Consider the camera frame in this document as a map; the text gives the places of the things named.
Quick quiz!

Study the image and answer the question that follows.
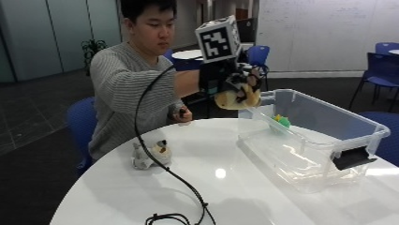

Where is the tan soft toy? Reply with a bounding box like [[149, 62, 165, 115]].
[[213, 70, 263, 111]]

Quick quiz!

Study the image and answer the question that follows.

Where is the blue chair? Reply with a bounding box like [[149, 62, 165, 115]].
[[349, 52, 399, 113], [67, 96, 97, 176], [374, 41, 399, 56], [246, 45, 271, 92]]

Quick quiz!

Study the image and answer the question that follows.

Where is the green and yellow toy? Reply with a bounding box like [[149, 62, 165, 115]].
[[270, 113, 291, 129]]

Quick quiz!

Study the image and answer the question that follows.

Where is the white marker cube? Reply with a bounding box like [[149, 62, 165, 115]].
[[193, 14, 243, 64]]

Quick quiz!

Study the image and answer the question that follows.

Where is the round white table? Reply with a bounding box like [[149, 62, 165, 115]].
[[170, 49, 205, 61]]

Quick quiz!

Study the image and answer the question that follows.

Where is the clear plastic storage bin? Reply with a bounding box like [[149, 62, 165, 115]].
[[235, 88, 391, 194]]

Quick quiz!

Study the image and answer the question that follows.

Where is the the person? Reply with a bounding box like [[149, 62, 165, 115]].
[[88, 0, 194, 161]]

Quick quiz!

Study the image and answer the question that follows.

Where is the grey and white soft toy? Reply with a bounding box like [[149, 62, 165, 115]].
[[130, 139, 173, 171]]

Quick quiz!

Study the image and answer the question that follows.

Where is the black bin latch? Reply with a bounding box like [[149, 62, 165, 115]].
[[330, 145, 379, 172]]

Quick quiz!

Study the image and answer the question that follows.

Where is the potted plant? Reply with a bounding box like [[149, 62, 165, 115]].
[[80, 38, 110, 77]]

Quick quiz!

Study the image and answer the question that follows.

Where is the black cable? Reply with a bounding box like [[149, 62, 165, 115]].
[[133, 64, 217, 225]]

